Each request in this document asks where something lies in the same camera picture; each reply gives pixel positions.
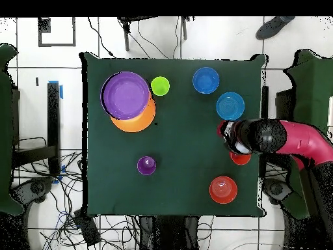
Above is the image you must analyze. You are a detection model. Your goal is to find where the orange cup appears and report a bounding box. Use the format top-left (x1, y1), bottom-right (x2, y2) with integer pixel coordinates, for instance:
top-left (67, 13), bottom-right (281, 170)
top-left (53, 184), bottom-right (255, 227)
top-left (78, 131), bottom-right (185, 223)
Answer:
top-left (229, 152), bottom-right (252, 167)

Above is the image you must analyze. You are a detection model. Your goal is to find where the large yellow-orange bowl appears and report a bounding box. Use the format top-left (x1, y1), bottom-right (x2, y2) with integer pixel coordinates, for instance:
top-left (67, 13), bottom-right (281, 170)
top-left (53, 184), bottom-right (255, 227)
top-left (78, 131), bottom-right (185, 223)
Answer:
top-left (110, 92), bottom-right (157, 133)

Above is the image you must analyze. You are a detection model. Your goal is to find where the purple bowl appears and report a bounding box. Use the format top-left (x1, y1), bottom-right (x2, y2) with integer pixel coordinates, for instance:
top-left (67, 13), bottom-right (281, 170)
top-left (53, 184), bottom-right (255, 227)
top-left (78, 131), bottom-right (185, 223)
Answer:
top-left (100, 71), bottom-right (152, 121)

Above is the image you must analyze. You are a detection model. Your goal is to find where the flat-bottomed light blue bowl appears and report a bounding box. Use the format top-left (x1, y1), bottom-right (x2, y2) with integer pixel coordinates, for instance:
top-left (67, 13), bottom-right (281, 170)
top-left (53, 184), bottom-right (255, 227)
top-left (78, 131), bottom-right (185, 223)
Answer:
top-left (215, 91), bottom-right (246, 122)

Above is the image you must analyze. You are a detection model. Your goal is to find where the dark blue bowl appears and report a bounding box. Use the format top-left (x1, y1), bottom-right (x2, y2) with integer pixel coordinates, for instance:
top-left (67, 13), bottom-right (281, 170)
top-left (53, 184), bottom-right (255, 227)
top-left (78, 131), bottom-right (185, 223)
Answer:
top-left (192, 66), bottom-right (220, 95)

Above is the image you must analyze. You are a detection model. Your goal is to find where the small orange bowl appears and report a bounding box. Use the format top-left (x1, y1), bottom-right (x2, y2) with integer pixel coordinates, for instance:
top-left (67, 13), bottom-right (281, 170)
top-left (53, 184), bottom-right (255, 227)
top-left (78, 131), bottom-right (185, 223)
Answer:
top-left (209, 176), bottom-right (239, 204)

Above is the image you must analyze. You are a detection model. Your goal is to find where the green cup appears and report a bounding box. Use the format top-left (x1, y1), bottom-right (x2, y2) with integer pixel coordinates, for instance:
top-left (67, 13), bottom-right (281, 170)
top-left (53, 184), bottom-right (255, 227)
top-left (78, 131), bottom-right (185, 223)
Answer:
top-left (150, 76), bottom-right (170, 96)

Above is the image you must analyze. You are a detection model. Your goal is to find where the black chair base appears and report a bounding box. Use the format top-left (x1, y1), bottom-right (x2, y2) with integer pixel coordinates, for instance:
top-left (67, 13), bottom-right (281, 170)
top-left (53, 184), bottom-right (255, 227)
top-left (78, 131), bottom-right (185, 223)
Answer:
top-left (262, 178), bottom-right (293, 205)
top-left (10, 176), bottom-right (54, 206)

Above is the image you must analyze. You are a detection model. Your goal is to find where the purple cup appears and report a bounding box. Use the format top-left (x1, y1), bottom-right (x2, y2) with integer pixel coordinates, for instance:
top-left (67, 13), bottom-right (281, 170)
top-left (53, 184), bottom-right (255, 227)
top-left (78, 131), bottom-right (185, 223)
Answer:
top-left (137, 156), bottom-right (157, 176)

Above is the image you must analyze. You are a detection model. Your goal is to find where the person's foot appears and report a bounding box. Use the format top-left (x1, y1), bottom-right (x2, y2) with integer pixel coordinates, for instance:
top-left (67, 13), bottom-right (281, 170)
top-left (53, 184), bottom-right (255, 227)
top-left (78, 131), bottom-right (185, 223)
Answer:
top-left (255, 16), bottom-right (297, 40)

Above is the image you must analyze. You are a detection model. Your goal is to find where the dark green tablecloth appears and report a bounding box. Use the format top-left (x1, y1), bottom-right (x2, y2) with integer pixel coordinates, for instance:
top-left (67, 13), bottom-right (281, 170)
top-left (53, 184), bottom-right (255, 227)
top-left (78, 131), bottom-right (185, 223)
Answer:
top-left (79, 51), bottom-right (266, 217)

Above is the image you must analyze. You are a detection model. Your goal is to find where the black tripod stand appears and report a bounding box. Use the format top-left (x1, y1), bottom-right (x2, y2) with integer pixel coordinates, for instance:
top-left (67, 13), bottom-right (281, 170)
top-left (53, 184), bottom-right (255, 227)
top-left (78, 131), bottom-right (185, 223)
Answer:
top-left (117, 16), bottom-right (192, 52)

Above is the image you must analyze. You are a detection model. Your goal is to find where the black power strip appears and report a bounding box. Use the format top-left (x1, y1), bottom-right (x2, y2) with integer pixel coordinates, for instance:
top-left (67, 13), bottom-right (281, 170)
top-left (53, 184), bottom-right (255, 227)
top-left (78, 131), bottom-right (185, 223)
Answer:
top-left (73, 209), bottom-right (101, 247)

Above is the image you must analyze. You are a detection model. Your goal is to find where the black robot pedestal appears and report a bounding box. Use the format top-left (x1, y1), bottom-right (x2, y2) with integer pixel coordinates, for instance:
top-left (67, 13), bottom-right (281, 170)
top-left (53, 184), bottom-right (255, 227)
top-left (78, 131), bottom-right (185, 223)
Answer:
top-left (139, 215), bottom-right (201, 250)

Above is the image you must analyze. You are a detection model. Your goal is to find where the black table frame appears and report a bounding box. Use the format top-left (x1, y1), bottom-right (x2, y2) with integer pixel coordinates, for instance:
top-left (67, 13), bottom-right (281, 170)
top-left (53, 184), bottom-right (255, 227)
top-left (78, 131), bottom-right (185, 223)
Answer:
top-left (11, 81), bottom-right (62, 178)

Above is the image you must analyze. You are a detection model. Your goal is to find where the black square floor frame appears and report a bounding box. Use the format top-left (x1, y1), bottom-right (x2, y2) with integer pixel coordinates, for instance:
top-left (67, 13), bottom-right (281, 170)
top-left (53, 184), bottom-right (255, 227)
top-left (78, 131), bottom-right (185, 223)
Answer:
top-left (38, 17), bottom-right (77, 48)

